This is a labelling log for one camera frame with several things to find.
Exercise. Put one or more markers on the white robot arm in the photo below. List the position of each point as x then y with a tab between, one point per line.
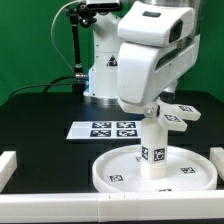
103	87

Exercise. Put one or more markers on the white cross-shaped table base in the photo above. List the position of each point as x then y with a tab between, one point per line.
171	117

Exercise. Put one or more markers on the white fence block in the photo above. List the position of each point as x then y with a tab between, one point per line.
217	158
8	165

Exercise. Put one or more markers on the white round table top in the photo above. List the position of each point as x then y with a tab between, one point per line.
120	170

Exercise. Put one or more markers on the white marker sheet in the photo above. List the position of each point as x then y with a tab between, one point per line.
111	130

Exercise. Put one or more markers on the white right fence block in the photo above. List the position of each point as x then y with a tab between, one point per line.
217	158

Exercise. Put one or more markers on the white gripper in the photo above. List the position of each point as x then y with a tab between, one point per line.
140	81

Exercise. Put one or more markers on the white front fence bar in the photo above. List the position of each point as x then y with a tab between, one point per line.
106	207

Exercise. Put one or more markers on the white left fence block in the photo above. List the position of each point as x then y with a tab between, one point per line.
8	165

